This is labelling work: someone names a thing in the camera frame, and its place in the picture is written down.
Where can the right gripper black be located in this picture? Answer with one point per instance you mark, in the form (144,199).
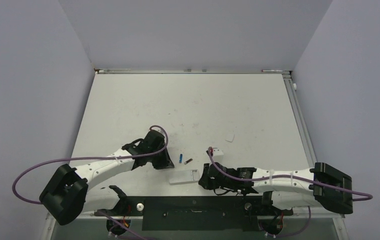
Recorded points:
(205,181)

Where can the aluminium frame rail back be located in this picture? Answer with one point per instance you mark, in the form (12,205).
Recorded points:
(191,71)

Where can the white battery cover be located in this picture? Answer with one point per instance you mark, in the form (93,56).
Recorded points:
(230,137)

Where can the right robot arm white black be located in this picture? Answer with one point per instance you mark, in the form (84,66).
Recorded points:
(320,186)

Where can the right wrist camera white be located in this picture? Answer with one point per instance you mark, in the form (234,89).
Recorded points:
(215,152)

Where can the aluminium frame rail right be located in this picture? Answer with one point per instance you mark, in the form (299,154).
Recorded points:
(300,121)

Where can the black orange battery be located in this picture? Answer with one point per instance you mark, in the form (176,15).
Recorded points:
(188,161)

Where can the aluminium frame rail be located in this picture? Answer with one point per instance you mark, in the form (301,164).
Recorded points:
(300,121)
(191,71)

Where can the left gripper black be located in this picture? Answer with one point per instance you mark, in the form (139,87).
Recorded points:
(165,162)

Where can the white remote control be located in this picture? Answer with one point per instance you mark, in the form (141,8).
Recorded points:
(184,177)

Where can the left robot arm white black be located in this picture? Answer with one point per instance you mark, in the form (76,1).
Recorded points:
(74,190)

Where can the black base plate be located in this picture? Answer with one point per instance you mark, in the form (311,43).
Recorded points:
(181,213)

